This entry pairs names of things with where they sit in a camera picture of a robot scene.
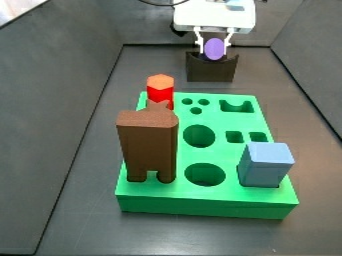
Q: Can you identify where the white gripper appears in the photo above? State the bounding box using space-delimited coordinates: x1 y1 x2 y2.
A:
174 0 257 55

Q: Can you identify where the green shape sorter base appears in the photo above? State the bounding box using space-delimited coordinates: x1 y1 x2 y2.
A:
115 92 299 219

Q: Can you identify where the red hexagonal prism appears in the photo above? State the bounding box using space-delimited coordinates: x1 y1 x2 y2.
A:
147 74 175 110

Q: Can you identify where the brown star peg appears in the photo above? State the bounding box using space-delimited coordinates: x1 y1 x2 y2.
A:
147 100 168 111

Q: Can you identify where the light blue cube block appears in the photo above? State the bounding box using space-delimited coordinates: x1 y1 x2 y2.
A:
237 142 295 188

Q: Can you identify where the purple cylinder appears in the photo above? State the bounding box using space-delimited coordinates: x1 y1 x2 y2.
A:
204 38 225 60

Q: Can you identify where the black curved cradle stand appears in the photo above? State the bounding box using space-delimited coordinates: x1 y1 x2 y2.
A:
186 52 239 82

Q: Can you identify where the brown tall block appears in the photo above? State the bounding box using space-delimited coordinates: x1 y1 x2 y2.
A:
116 109 179 183

